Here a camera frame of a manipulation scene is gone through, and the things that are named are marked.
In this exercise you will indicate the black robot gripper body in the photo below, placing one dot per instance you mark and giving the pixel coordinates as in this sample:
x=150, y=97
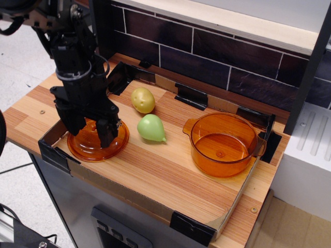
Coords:
x=86, y=94

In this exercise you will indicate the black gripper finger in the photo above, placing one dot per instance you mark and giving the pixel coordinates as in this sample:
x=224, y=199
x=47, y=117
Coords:
x=73, y=121
x=107, y=131

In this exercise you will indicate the orange transparent pot lid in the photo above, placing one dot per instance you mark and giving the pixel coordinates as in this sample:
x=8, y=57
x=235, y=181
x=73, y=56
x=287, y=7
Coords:
x=86, y=144

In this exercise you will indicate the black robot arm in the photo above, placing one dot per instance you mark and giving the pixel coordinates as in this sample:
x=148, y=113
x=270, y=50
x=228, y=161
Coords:
x=64, y=34

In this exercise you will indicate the orange transparent plastic pot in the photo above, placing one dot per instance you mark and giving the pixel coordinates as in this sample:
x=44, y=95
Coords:
x=223, y=144

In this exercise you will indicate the cardboard fence with black tape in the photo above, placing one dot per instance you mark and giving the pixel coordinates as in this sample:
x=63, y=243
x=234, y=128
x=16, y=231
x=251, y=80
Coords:
x=255, y=179

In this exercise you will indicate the green toy pear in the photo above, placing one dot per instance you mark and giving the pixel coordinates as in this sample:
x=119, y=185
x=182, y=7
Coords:
x=150, y=127

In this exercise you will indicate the yellow toy potato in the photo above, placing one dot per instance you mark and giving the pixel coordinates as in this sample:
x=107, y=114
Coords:
x=143, y=100

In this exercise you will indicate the grey toy oven front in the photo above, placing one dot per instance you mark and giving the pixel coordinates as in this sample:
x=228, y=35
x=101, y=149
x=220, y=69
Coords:
x=108, y=222

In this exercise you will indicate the white toy sink unit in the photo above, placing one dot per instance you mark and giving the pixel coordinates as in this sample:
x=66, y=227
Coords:
x=303, y=175

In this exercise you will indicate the dark wooden upright post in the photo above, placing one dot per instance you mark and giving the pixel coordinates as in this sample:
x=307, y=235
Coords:
x=102, y=23

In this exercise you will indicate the dark grey right post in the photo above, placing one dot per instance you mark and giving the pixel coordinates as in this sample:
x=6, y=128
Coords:
x=308, y=77

